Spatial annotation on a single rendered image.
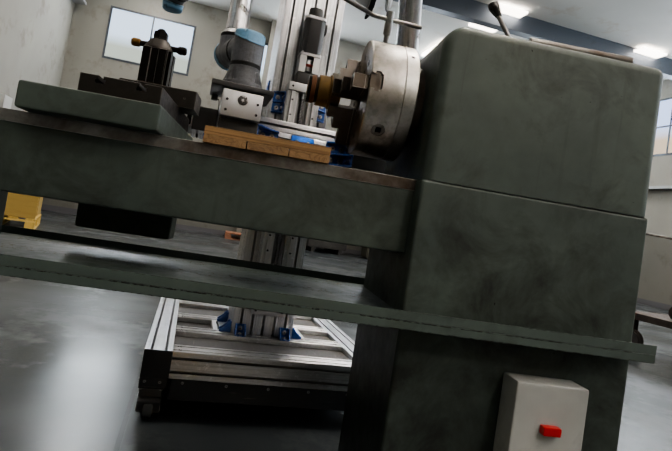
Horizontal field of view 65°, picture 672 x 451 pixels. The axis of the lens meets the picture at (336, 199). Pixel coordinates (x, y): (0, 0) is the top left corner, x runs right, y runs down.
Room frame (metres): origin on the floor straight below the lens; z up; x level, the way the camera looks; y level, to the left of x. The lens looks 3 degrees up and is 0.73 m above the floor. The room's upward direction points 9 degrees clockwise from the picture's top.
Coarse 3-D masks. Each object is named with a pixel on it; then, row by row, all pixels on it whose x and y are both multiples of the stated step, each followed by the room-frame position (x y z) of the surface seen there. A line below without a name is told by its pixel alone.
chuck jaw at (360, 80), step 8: (376, 72) 1.30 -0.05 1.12; (336, 80) 1.37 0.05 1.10; (344, 80) 1.34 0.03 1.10; (352, 80) 1.32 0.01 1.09; (360, 80) 1.30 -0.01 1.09; (368, 80) 1.31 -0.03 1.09; (376, 80) 1.29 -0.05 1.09; (336, 88) 1.37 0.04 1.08; (344, 88) 1.34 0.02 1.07; (352, 88) 1.32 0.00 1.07; (360, 88) 1.31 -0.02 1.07; (376, 88) 1.29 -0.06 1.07; (336, 96) 1.40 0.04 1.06; (344, 96) 1.39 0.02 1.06; (352, 96) 1.38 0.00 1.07; (360, 96) 1.37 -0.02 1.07
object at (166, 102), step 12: (84, 84) 1.16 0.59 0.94; (96, 84) 1.16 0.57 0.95; (108, 84) 1.16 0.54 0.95; (120, 84) 1.17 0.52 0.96; (132, 84) 1.17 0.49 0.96; (120, 96) 1.17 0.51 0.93; (132, 96) 1.17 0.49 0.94; (144, 96) 1.17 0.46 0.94; (156, 96) 1.18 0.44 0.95; (168, 96) 1.25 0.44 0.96; (168, 108) 1.28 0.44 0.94; (180, 120) 1.46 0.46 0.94
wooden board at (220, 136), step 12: (204, 132) 1.21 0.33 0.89; (216, 132) 1.22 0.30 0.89; (228, 132) 1.22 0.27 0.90; (240, 132) 1.22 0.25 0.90; (216, 144) 1.22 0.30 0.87; (228, 144) 1.22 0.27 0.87; (240, 144) 1.22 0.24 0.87; (252, 144) 1.23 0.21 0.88; (264, 144) 1.23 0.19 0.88; (276, 144) 1.23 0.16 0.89; (288, 144) 1.24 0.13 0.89; (300, 144) 1.24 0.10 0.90; (312, 144) 1.25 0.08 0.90; (288, 156) 1.25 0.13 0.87; (300, 156) 1.24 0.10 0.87; (312, 156) 1.25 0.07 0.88; (324, 156) 1.25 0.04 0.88
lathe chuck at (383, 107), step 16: (368, 48) 1.40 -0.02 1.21; (384, 48) 1.33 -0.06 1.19; (400, 48) 1.36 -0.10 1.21; (368, 64) 1.37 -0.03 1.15; (384, 64) 1.30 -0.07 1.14; (400, 64) 1.31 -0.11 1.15; (384, 80) 1.29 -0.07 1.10; (400, 80) 1.30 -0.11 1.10; (368, 96) 1.29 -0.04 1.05; (384, 96) 1.29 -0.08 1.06; (400, 96) 1.29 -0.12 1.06; (368, 112) 1.30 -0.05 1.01; (384, 112) 1.30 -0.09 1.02; (400, 112) 1.30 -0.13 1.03; (368, 128) 1.32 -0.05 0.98; (384, 128) 1.33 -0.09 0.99; (352, 144) 1.41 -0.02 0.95; (368, 144) 1.36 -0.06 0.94; (384, 144) 1.36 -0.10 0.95
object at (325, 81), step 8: (312, 80) 1.39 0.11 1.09; (320, 80) 1.39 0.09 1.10; (328, 80) 1.39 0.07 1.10; (312, 88) 1.39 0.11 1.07; (320, 88) 1.38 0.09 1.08; (328, 88) 1.39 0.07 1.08; (312, 96) 1.40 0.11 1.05; (320, 96) 1.39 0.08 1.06; (328, 96) 1.39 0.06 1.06; (320, 104) 1.41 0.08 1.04; (328, 104) 1.40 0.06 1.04; (336, 104) 1.43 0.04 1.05
